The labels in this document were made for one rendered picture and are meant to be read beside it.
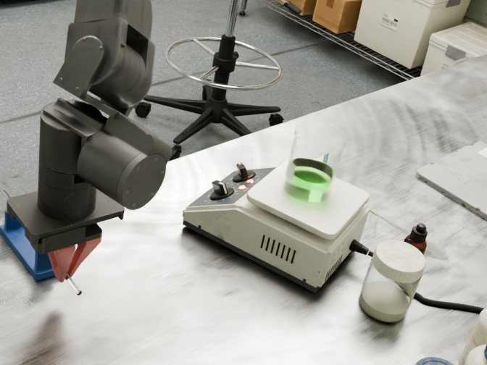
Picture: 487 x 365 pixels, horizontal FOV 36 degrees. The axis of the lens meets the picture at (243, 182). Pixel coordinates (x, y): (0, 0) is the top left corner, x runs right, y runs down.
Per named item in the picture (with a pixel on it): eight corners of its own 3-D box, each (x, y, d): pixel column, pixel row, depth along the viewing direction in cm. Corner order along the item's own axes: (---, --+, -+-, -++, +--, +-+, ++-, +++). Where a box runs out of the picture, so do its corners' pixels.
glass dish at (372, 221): (333, 228, 102) (337, 215, 101) (340, 207, 107) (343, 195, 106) (372, 240, 102) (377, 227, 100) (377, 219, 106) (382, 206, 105)
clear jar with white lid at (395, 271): (364, 324, 87) (383, 271, 83) (351, 288, 92) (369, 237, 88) (412, 325, 89) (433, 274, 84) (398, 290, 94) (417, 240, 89)
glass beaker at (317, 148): (319, 217, 89) (337, 156, 84) (271, 197, 91) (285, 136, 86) (339, 190, 95) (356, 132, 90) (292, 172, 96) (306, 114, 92)
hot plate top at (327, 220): (242, 199, 90) (243, 193, 90) (288, 161, 99) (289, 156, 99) (331, 242, 86) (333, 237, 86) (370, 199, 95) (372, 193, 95)
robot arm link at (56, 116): (75, 85, 73) (27, 101, 69) (125, 114, 70) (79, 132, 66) (71, 145, 77) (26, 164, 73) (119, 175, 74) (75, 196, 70)
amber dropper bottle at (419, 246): (421, 267, 99) (438, 224, 95) (411, 277, 96) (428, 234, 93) (401, 256, 100) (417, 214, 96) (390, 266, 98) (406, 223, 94)
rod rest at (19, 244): (-2, 232, 90) (-2, 207, 88) (25, 224, 92) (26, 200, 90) (35, 282, 84) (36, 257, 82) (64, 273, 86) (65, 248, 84)
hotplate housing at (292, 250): (178, 227, 97) (186, 174, 92) (230, 185, 107) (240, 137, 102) (333, 306, 89) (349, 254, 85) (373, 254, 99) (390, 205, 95)
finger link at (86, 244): (99, 290, 81) (105, 220, 76) (36, 311, 77) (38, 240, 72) (69, 253, 85) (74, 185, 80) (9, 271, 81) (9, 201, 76)
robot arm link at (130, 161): (130, 63, 77) (82, 29, 69) (217, 109, 72) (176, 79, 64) (72, 165, 77) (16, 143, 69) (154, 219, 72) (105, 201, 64)
